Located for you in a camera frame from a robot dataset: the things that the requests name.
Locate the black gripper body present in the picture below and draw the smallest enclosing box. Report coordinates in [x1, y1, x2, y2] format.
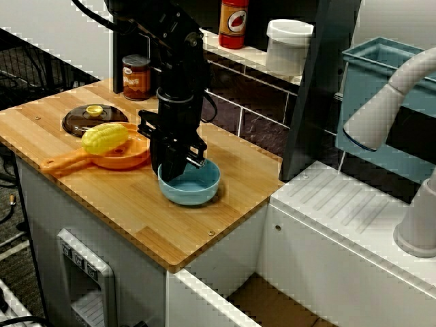
[137, 87, 208, 171]

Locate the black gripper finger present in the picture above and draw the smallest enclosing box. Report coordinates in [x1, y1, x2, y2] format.
[159, 144, 187, 182]
[185, 151, 207, 170]

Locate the light blue bowl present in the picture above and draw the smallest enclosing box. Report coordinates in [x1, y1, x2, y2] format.
[157, 159, 221, 206]

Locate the orange toy frying pan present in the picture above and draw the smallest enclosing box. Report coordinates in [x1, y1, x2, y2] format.
[40, 121, 151, 176]

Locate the yellow toy corn cob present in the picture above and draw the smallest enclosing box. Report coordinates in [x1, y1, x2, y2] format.
[80, 123, 130, 155]

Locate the brown lid with yellow knob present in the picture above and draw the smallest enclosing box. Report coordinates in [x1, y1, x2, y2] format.
[61, 104, 130, 138]

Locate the orange beans can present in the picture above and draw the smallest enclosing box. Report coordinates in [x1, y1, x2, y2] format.
[121, 54, 152, 102]

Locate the white kitchen cabinet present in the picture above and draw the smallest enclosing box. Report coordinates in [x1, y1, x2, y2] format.
[15, 153, 270, 327]

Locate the white tiled shelf ledge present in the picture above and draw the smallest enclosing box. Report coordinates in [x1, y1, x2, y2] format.
[199, 29, 304, 86]

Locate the red chili sauce bottle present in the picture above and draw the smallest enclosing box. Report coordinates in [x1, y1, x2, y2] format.
[218, 0, 250, 49]

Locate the white plastic cup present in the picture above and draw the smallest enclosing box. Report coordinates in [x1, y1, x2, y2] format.
[264, 18, 314, 77]

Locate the white toy sink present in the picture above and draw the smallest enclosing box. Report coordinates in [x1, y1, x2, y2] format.
[166, 159, 436, 327]

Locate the grey dishwasher panel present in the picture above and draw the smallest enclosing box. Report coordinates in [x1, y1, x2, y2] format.
[56, 228, 116, 327]

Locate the brown cardboard sheet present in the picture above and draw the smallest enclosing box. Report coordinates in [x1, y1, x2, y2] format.
[226, 274, 328, 327]

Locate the grey toy faucet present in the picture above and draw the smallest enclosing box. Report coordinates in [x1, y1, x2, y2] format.
[342, 46, 436, 260]

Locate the teal plastic bin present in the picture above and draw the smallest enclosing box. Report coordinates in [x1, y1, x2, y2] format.
[335, 36, 436, 185]

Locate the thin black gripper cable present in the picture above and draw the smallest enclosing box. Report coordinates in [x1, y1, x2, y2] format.
[200, 89, 219, 123]

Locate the tall dark cabinet post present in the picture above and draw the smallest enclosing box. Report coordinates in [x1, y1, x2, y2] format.
[279, 0, 362, 181]

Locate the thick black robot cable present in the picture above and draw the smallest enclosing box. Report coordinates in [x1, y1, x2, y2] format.
[71, 0, 119, 33]

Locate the black wire mesh basket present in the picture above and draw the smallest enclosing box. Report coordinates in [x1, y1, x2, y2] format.
[0, 29, 102, 112]

